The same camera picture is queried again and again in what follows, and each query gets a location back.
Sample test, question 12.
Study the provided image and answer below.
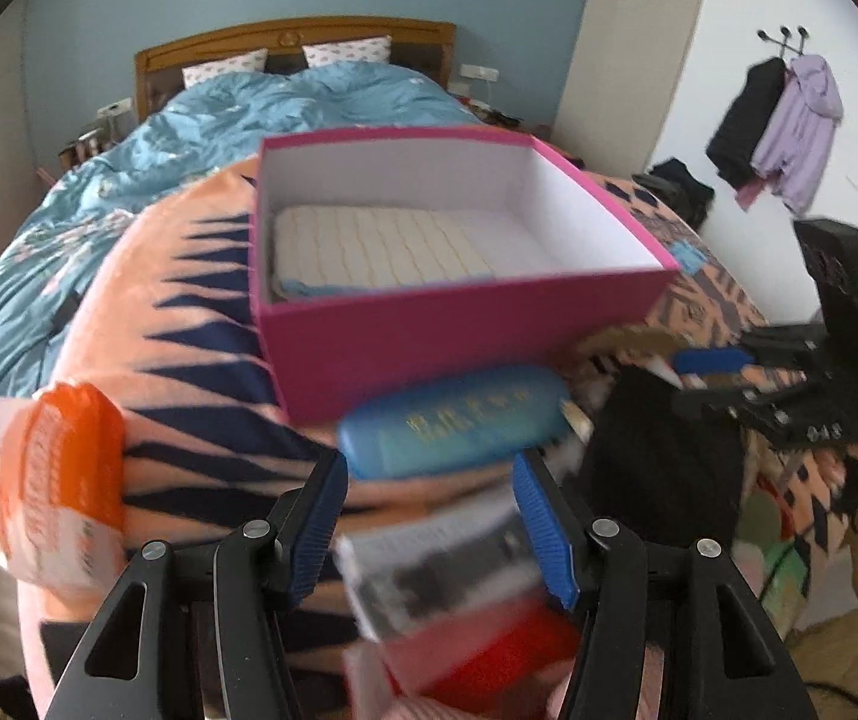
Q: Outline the blue duvet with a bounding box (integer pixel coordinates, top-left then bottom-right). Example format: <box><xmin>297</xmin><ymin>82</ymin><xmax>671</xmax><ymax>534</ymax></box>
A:
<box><xmin>0</xmin><ymin>62</ymin><xmax>478</xmax><ymax>397</ymax></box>

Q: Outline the clear packaged tool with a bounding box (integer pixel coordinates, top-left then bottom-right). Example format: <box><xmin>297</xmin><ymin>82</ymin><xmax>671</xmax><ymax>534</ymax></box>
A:
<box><xmin>335</xmin><ymin>488</ymin><xmax>541</xmax><ymax>642</ymax></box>

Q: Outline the lilac hanging hoodie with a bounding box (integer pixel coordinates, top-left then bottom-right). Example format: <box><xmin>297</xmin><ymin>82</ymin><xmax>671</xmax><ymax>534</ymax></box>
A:
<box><xmin>737</xmin><ymin>54</ymin><xmax>844</xmax><ymax>216</ymax></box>

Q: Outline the orange wet wipes pack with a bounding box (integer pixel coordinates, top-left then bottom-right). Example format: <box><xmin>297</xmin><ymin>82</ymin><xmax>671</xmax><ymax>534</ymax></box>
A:
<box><xmin>0</xmin><ymin>382</ymin><xmax>125</xmax><ymax>598</ymax></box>

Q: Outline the wall coat hook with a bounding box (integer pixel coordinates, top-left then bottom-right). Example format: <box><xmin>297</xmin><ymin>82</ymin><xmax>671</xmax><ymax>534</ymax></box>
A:
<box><xmin>756</xmin><ymin>25</ymin><xmax>810</xmax><ymax>60</ymax></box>

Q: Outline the wooden headboard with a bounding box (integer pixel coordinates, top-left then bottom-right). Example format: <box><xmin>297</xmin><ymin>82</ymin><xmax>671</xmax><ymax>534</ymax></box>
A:
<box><xmin>134</xmin><ymin>15</ymin><xmax>457</xmax><ymax>122</ymax></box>

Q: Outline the black cloth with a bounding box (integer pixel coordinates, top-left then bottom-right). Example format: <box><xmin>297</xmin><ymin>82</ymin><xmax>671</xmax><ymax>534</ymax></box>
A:
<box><xmin>575</xmin><ymin>367</ymin><xmax>745</xmax><ymax>548</ymax></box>

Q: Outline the black tracking camera box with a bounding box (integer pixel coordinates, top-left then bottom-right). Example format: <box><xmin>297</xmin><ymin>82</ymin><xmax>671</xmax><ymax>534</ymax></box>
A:
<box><xmin>793</xmin><ymin>218</ymin><xmax>858</xmax><ymax>356</ymax></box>

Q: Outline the cream striped folded cloth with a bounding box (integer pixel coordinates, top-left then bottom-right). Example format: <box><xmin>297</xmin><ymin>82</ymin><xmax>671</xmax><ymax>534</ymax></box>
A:
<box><xmin>271</xmin><ymin>205</ymin><xmax>496</xmax><ymax>299</ymax></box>

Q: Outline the black hanging jacket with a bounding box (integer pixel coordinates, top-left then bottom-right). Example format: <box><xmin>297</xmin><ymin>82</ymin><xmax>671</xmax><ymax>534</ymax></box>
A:
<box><xmin>706</xmin><ymin>57</ymin><xmax>787</xmax><ymax>190</ymax></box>

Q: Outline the pink cardboard box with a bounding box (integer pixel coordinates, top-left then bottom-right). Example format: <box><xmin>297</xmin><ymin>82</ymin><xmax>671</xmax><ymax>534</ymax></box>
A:
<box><xmin>250</xmin><ymin>127</ymin><xmax>678</xmax><ymax>424</ymax></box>

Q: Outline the patterned pillow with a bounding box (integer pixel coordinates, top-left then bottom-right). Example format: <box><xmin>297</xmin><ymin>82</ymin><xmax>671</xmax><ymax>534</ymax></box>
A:
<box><xmin>302</xmin><ymin>36</ymin><xmax>392</xmax><ymax>68</ymax></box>
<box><xmin>182</xmin><ymin>49</ymin><xmax>268</xmax><ymax>88</ymax></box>

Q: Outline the red white plastic bag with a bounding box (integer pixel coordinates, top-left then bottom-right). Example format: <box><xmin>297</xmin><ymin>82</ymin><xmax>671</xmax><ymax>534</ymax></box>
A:
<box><xmin>343</xmin><ymin>593</ymin><xmax>580</xmax><ymax>718</ymax></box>

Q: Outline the left patterned pillow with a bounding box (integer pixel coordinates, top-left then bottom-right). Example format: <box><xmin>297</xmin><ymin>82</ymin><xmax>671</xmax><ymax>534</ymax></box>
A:
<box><xmin>182</xmin><ymin>49</ymin><xmax>268</xmax><ymax>88</ymax></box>

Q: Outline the blue glasses case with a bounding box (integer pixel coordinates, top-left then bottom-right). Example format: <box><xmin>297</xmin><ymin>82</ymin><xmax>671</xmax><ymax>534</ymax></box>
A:
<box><xmin>336</xmin><ymin>364</ymin><xmax>571</xmax><ymax>481</ymax></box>

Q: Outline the right patterned pillow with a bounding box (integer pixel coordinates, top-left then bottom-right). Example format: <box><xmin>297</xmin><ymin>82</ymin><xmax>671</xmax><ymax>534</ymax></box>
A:
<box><xmin>302</xmin><ymin>36</ymin><xmax>392</xmax><ymax>68</ymax></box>

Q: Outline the dark clothes pile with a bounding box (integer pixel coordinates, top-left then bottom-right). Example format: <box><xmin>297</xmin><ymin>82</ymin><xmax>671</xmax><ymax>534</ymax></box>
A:
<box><xmin>631</xmin><ymin>158</ymin><xmax>715</xmax><ymax>232</ymax></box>

